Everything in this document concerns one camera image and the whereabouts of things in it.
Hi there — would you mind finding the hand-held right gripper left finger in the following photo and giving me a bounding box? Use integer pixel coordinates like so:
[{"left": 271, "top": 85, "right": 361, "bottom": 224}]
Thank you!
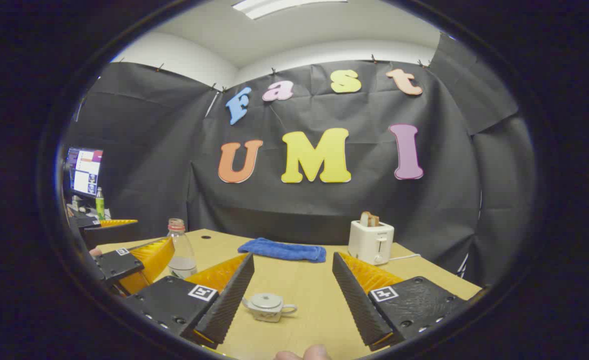
[{"left": 123, "top": 251, "right": 255, "bottom": 350}]

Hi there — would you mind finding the ceiling light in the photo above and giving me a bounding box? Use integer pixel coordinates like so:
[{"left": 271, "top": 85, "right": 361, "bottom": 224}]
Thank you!
[{"left": 232, "top": 0, "right": 348, "bottom": 21}]

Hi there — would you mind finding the black backdrop cloth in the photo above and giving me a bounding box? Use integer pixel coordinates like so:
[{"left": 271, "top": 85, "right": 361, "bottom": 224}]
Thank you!
[{"left": 64, "top": 32, "right": 535, "bottom": 288}]

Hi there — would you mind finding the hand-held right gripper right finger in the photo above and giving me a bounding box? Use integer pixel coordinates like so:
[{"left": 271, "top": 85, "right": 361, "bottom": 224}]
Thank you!
[{"left": 332, "top": 251, "right": 468, "bottom": 352}]

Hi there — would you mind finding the white toaster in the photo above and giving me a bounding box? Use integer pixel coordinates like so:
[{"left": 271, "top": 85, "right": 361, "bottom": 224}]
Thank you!
[{"left": 347, "top": 220, "right": 395, "bottom": 266}]

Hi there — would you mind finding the computer monitor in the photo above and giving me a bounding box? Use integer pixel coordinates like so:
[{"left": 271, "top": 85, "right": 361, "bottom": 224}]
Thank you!
[{"left": 67, "top": 147, "right": 104, "bottom": 198}]

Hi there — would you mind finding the clear plastic water bottle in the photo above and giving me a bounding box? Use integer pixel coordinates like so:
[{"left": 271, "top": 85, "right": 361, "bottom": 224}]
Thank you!
[{"left": 167, "top": 218, "right": 198, "bottom": 279}]

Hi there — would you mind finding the blue towel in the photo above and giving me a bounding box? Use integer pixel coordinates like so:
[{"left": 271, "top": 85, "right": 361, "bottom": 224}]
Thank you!
[{"left": 237, "top": 237, "right": 327, "bottom": 263}]

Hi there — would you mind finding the white ceramic teacup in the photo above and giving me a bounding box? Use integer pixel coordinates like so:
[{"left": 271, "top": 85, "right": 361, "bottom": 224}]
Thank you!
[{"left": 242, "top": 293, "right": 298, "bottom": 323}]

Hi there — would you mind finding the white side desk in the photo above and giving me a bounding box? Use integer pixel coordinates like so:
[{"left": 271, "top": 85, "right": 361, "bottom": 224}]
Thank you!
[{"left": 67, "top": 195, "right": 111, "bottom": 221}]

